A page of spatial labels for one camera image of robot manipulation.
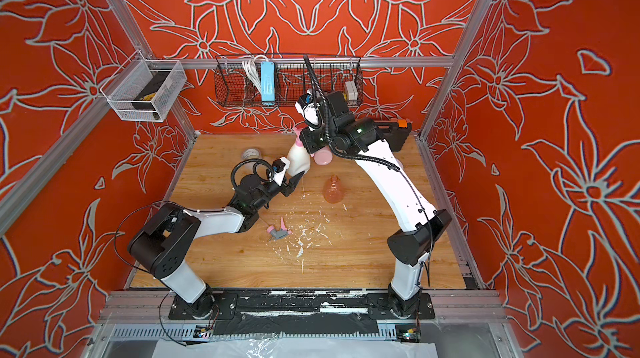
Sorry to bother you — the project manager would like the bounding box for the opaque pink spray bottle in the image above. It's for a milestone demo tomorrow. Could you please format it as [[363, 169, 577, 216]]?
[[313, 146, 333, 166]]

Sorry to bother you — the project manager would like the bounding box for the white spray bottle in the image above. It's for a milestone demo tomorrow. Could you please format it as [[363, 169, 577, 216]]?
[[287, 140, 311, 177]]

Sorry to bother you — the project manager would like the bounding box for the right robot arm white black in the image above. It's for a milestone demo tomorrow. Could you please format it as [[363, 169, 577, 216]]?
[[296, 56, 452, 319]]

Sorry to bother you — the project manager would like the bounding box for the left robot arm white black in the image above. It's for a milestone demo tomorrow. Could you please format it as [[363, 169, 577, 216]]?
[[128, 157, 311, 319]]

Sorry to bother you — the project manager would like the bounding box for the pink grey spray nozzle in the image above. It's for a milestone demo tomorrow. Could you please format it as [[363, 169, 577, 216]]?
[[260, 216, 293, 241]]

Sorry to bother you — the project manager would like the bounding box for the transparent pink spray bottle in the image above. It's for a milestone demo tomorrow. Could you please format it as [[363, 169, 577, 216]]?
[[323, 175, 345, 204]]

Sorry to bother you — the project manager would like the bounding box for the white small box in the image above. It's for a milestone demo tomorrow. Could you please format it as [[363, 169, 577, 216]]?
[[344, 81, 358, 106]]

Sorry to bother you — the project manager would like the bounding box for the clear tape roll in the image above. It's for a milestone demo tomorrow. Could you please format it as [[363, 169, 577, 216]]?
[[241, 147, 263, 161]]

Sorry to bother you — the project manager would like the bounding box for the black orange tool case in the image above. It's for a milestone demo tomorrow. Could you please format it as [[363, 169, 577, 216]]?
[[376, 119, 413, 152]]

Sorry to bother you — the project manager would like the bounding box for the light blue box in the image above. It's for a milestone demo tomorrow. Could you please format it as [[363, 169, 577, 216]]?
[[260, 61, 276, 106]]

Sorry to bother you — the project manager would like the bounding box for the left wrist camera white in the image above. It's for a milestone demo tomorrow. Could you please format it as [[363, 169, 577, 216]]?
[[272, 157, 290, 186]]

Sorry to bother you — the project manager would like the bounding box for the black wire basket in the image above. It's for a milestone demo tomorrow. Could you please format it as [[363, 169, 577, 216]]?
[[213, 54, 364, 107]]

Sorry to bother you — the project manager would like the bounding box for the white cable bundle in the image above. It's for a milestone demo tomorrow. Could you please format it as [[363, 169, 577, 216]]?
[[242, 59, 263, 93]]

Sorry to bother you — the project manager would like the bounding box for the clear plastic wall bin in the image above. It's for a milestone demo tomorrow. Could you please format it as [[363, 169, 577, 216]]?
[[100, 60, 187, 122]]

